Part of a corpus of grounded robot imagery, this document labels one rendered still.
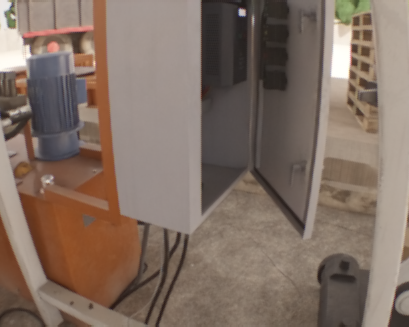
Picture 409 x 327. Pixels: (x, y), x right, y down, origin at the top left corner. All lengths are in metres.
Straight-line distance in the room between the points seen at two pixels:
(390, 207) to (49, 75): 1.21
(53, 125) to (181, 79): 0.84
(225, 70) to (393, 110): 0.53
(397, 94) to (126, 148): 0.57
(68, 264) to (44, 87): 0.67
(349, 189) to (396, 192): 1.72
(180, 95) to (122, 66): 0.15
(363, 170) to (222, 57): 1.52
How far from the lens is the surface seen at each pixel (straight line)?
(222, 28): 0.91
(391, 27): 0.48
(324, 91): 0.68
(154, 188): 0.78
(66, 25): 9.08
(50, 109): 1.40
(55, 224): 1.16
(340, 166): 2.24
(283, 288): 1.63
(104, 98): 0.80
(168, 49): 0.68
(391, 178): 0.53
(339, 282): 1.42
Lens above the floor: 1.09
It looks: 22 degrees down
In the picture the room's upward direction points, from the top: straight up
